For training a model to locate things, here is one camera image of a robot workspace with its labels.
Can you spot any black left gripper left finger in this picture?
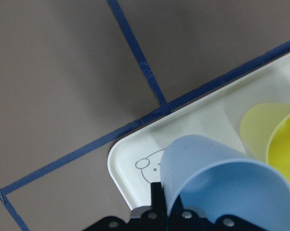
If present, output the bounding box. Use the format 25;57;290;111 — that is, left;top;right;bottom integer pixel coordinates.
85;182;167;231

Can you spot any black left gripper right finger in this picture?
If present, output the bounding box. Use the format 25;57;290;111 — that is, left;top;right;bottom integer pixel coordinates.
167;196;264;231

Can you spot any light blue ikea cup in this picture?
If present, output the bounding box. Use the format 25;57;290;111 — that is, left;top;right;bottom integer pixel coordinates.
160;135;290;231

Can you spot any yellow ikea cup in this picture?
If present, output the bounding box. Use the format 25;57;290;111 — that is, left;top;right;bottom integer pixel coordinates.
240;103;290;184

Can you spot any white bunny tray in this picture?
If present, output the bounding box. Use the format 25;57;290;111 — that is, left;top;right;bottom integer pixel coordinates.
108;52;290;209

